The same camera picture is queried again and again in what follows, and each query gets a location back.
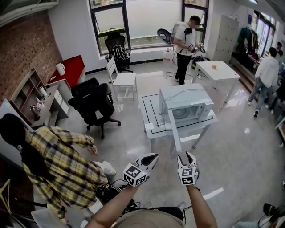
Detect white microwave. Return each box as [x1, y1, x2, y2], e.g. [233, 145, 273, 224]
[159, 83, 214, 126]

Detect black floor bag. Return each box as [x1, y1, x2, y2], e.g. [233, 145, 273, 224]
[191, 55, 211, 70]

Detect wooden clothes hanger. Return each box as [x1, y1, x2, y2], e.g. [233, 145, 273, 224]
[0, 179, 12, 215]

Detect white wooden chair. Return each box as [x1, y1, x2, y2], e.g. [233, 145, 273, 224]
[105, 57, 138, 101]

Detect black oval ring device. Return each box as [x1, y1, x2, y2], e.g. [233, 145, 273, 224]
[156, 28, 175, 47]

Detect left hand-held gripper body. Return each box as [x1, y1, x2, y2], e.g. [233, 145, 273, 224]
[122, 155, 154, 187]

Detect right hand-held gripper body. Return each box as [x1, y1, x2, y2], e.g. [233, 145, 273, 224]
[177, 166, 200, 186]

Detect person's right forearm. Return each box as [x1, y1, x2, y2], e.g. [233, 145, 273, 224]
[186, 184, 218, 228]

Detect black framed window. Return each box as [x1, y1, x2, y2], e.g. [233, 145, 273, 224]
[88, 0, 210, 56]

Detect grey desk with shelf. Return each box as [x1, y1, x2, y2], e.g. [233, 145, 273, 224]
[8, 68, 70, 130]

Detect white plastic jug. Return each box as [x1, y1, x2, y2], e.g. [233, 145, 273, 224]
[163, 49, 174, 63]

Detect black backpack with white stripes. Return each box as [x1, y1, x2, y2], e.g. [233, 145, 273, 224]
[111, 45, 131, 61]

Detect black bag with cables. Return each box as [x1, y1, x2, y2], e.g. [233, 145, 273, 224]
[95, 179, 139, 215]

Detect person's beige shirt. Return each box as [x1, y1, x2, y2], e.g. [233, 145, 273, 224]
[113, 208, 185, 228]

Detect pale grey lockers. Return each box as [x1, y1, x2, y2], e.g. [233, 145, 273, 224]
[210, 14, 240, 65]

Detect clothes rack with garments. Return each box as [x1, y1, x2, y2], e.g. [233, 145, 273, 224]
[236, 26, 261, 57]

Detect plain white table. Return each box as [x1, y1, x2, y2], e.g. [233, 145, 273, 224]
[192, 61, 242, 103]

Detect white electric kettle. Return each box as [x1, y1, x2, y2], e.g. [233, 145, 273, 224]
[55, 63, 66, 76]

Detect white table with black lines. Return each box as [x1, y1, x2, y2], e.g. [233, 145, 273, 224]
[139, 93, 219, 159]

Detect person's left forearm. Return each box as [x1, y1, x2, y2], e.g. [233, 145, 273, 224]
[85, 183, 143, 228]

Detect metal kettle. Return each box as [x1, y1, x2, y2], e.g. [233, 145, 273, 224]
[29, 104, 42, 115]

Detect black mesh office chair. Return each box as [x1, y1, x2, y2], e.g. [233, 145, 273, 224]
[104, 32, 134, 73]

